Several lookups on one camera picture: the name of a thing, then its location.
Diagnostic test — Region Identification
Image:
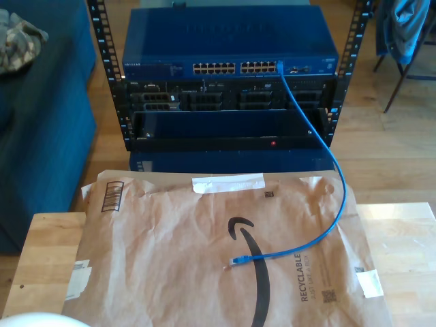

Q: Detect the blue sofa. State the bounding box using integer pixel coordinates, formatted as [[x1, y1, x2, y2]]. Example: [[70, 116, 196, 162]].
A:
[[0, 0, 98, 255]]

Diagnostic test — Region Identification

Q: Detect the long white tape strip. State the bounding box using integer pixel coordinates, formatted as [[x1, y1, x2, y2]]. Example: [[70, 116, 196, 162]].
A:
[[191, 173, 266, 194]]

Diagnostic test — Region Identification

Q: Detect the brown paper mailer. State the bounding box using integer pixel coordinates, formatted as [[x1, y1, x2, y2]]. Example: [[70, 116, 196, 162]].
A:
[[61, 169, 392, 327]]

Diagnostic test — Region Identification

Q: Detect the black rack frame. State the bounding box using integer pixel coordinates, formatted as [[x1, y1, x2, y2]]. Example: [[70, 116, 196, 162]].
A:
[[87, 0, 374, 153]]

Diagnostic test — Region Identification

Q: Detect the blue network switch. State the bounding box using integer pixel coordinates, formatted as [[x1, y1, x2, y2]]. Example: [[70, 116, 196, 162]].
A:
[[121, 7, 340, 80]]

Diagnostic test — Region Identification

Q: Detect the dark metal chair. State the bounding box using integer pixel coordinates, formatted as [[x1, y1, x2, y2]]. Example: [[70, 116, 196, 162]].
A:
[[373, 0, 436, 114]]

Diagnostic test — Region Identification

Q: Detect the short white tape strip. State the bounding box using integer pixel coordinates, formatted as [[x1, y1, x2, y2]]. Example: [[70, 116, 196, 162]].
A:
[[355, 268, 385, 298]]

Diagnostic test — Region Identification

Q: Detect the black rack server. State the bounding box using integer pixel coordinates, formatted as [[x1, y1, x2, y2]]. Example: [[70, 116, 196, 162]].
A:
[[124, 78, 337, 112]]

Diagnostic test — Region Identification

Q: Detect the white shipping label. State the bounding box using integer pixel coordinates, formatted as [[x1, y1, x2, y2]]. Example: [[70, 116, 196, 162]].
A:
[[65, 260, 93, 301]]

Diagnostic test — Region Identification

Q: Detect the grey blue jacket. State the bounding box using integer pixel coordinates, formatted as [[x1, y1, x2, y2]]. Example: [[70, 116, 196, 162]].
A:
[[375, 0, 431, 65]]

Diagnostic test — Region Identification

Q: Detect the camouflage cloth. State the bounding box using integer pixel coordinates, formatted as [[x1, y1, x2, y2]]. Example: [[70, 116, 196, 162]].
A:
[[0, 8, 49, 75]]

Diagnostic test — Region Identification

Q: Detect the blue network cable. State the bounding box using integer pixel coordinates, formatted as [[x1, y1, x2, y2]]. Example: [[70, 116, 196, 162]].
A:
[[228, 60, 348, 270]]

